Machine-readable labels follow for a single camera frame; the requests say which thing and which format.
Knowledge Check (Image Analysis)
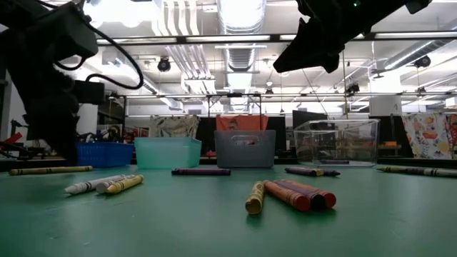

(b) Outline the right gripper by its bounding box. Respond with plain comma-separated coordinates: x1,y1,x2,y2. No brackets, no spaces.
273,0,408,74

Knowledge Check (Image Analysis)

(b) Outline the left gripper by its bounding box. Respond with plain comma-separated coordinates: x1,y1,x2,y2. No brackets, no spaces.
6,67,82,163

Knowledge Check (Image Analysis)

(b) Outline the purple crayon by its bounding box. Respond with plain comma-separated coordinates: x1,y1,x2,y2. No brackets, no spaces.
171,168,231,176
273,179,326,211
284,166,341,178
281,178,337,209
318,158,351,166

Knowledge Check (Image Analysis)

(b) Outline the blue plastic basket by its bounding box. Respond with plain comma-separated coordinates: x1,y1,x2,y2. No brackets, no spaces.
74,141,136,168

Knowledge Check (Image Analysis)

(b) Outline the black monitor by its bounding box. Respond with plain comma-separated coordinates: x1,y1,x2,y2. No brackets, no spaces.
292,109,328,123

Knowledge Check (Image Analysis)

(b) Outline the orange cloth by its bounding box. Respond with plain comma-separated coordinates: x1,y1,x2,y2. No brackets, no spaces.
216,114,269,131

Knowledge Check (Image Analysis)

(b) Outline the teal plastic bin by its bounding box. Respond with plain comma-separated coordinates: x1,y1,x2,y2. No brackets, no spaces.
134,136,203,169

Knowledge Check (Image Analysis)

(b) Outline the floral patterned cloth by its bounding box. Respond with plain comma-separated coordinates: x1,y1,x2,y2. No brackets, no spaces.
149,114,201,139

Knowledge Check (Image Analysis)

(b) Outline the clear plastic bin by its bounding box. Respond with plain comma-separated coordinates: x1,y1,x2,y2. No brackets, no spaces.
293,119,381,168

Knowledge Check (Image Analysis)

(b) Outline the black ceiling spotlight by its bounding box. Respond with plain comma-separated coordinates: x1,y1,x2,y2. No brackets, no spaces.
413,55,432,69
156,56,172,74

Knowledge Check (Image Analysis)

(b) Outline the grey translucent plastic bin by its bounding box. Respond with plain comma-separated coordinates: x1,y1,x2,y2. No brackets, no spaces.
214,129,277,169

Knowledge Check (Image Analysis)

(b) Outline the green table mat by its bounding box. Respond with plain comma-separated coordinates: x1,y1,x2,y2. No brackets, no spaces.
0,162,457,257

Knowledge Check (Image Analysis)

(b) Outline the orange crayon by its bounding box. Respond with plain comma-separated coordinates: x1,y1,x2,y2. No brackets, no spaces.
263,180,311,212

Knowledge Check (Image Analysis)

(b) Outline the colourful floral cloth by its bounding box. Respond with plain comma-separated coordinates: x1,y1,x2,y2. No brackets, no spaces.
401,112,457,161

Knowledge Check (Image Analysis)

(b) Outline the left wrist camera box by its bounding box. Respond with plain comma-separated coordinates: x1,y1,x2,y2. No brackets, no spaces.
73,80,106,106

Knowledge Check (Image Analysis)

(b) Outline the left black camera cable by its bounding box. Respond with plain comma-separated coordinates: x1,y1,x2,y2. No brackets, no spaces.
53,21,145,91

